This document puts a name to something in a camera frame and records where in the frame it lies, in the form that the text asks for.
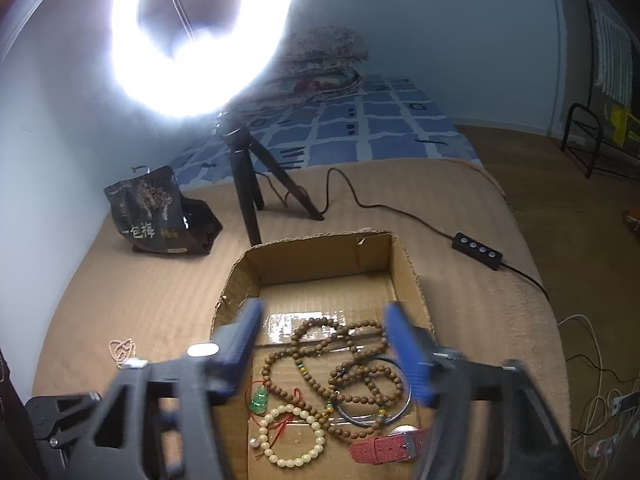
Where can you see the folded floral quilt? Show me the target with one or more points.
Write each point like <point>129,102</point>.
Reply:
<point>320,50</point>

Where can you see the black tripod stand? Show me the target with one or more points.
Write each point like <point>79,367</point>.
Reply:
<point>245,160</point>

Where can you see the blue checked bed sheet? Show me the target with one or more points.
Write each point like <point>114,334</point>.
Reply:
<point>390,125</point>

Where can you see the striped towel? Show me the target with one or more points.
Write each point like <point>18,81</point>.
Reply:
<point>612,45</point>

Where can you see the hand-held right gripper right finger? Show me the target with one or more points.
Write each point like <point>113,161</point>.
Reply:
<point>410,355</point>

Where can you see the white power strip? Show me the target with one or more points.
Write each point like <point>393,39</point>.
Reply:
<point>625,404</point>

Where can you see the black snack bag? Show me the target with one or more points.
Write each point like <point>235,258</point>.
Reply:
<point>150,210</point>

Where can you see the cardboard box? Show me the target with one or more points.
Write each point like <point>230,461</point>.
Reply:
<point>320,270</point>

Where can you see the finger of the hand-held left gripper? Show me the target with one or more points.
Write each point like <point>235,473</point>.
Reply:
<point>55,420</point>

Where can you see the orange cloth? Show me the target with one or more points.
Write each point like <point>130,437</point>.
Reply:
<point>632,221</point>

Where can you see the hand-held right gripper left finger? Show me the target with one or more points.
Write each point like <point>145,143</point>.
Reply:
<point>240,350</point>

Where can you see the metal bangle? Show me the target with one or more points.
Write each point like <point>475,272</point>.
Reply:
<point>360,421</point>

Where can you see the yellow box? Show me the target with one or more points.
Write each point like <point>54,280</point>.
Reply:
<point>625,125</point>

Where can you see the black clothes rack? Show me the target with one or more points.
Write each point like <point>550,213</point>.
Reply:
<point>575,110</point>

